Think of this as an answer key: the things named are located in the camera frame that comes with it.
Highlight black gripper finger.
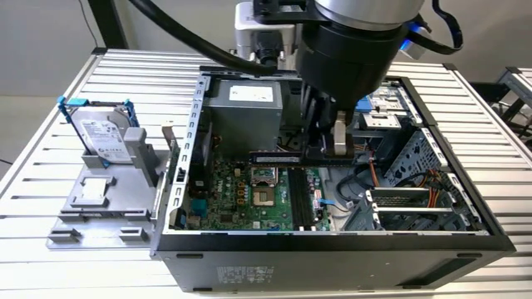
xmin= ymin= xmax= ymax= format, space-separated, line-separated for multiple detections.
xmin=301 ymin=83 xmax=333 ymax=160
xmin=327 ymin=109 xmax=356 ymax=160

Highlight black RAM slot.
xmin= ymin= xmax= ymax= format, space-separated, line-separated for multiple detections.
xmin=303 ymin=166 xmax=315 ymax=230
xmin=297 ymin=166 xmax=309 ymax=230
xmin=293 ymin=166 xmax=305 ymax=230
xmin=288 ymin=166 xmax=300 ymax=230

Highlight grey metal optical drive bay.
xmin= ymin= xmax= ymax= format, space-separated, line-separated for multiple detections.
xmin=356 ymin=79 xmax=407 ymax=131

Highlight small silver blue-lit device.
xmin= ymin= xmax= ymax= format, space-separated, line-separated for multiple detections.
xmin=400 ymin=22 xmax=429 ymax=60

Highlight grey power supply unit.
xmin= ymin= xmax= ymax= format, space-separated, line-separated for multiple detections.
xmin=203 ymin=79 xmax=284 ymax=151

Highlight metal socket cover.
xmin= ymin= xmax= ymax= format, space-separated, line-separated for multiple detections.
xmin=251 ymin=165 xmax=279 ymax=185

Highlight CPU socket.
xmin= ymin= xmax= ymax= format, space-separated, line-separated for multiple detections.
xmin=251 ymin=185 xmax=277 ymax=208

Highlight grey metal disk bay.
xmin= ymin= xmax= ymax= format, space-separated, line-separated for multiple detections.
xmin=365 ymin=186 xmax=483 ymax=233

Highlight green motherboard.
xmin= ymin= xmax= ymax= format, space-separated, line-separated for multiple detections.
xmin=183 ymin=152 xmax=333 ymax=233

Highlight metal slat side table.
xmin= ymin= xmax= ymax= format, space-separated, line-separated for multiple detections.
xmin=489 ymin=65 xmax=532 ymax=138

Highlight black open PC case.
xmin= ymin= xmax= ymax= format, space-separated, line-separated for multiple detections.
xmin=149 ymin=64 xmax=516 ymax=293

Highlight hard disk in blue carrier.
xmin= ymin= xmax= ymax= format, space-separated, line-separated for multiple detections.
xmin=56 ymin=97 xmax=139 ymax=166

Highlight grey parts rack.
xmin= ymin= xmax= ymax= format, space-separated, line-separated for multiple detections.
xmin=45 ymin=126 xmax=173 ymax=252

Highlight silver CPU chip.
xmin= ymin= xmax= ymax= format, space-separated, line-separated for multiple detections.
xmin=81 ymin=179 xmax=107 ymax=199

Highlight black looped wire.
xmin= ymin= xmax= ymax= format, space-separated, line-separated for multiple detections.
xmin=335 ymin=174 xmax=369 ymax=216

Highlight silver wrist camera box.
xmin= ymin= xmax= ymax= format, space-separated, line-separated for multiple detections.
xmin=235 ymin=2 xmax=297 ymax=63

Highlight black looped wrist cable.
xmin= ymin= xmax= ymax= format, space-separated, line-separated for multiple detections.
xmin=409 ymin=0 xmax=465 ymax=55

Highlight red yellow power wires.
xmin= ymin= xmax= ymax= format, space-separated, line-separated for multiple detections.
xmin=425 ymin=169 xmax=444 ymax=210

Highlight thick black camera cable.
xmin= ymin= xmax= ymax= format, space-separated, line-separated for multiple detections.
xmin=127 ymin=0 xmax=277 ymax=77

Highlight black frame post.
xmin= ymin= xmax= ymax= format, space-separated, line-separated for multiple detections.
xmin=87 ymin=0 xmax=129 ymax=50

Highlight thin black wall cable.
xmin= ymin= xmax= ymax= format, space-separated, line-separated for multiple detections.
xmin=79 ymin=0 xmax=101 ymax=48

